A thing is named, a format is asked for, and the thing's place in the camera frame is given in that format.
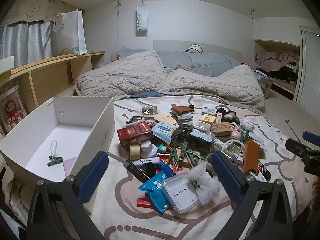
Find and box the black safety lighter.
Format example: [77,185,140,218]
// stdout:
[258,161,272,181]

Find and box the white mesh ball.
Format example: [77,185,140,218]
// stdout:
[188,163,221,206]

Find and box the brown wooden box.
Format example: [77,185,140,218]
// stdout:
[212,122,232,137]

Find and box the pile of clothes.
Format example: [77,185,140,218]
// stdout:
[257,52,299,85]

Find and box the white tote bag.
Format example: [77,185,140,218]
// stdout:
[54,10,87,55]

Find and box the red cigarette box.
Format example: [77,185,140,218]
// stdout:
[117,121,153,147]

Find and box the grey duvet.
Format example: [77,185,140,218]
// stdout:
[117,47,241,78]

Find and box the white headband hat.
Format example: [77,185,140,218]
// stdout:
[185,44,203,54]

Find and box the cartoon print bedsheet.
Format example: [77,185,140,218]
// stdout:
[91,95,314,239]

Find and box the doll in red dress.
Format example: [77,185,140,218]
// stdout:
[5,101,24,132]

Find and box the green clip with tie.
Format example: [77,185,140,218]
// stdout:
[47,140,63,167]

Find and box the hanging white sweet bag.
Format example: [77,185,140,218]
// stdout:
[136,0,149,36]

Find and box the blue foil packet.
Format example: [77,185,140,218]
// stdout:
[139,171,170,213]

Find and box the clear nail studio case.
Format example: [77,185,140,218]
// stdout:
[161,173,200,213]

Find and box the white cable tie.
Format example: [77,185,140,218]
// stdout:
[285,119,302,143]

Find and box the white shoe box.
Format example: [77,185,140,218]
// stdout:
[0,96,116,214]

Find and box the brown leather pouch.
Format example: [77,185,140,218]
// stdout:
[243,139,260,175]

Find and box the tan tape roll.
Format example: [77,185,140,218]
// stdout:
[129,144,141,160]

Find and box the white louvered door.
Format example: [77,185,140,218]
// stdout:
[296,27,320,120]

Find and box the beige textured blanket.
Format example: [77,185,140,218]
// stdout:
[75,51,265,115]

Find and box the red lighter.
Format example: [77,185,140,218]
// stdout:
[136,198,155,209]

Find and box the wooden shelf unit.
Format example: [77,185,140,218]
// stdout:
[0,50,105,116]

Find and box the grey curtain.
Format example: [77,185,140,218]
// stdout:
[1,21,54,68]

